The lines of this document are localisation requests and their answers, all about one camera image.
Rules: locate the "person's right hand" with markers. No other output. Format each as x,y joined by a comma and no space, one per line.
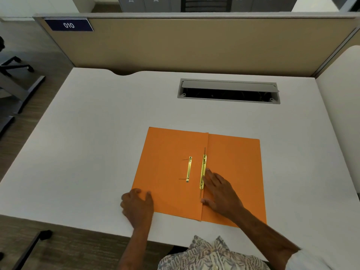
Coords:
222,196

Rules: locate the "person's left hand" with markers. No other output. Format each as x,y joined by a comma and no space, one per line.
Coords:
137,208

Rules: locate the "person's left thumb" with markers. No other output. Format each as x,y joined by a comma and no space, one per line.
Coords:
148,198

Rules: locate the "person's right thumb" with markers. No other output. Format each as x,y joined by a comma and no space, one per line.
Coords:
206,201

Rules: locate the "orange paper file folder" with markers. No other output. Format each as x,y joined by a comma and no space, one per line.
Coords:
168,165

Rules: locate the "person's left forearm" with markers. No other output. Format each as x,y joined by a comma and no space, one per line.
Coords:
135,247

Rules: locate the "person's right forearm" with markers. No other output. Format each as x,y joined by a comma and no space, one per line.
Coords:
267,233

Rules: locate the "long gold fastener bar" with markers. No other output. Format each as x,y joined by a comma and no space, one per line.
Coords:
203,168

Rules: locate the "short gold fastener clip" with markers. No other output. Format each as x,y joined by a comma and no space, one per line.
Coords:
188,170

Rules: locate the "patterned shirt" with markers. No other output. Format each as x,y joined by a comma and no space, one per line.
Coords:
211,255

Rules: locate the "black chair leg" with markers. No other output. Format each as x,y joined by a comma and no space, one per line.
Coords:
35,246

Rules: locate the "beige desk partition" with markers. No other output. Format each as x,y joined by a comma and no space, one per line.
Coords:
197,47

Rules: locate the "white neighbouring desk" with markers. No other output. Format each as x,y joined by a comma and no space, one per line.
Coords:
341,115

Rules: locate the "grey metal desk leg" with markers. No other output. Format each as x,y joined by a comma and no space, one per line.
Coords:
19,89

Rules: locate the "black office chair base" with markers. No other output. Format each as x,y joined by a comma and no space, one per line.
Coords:
15,66

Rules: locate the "blue number sign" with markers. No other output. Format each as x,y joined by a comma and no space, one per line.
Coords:
69,25

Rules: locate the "grey filing cabinets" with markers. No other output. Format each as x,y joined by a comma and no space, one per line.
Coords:
149,4

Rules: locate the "black mesh chair back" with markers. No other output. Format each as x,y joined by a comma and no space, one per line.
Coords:
206,4

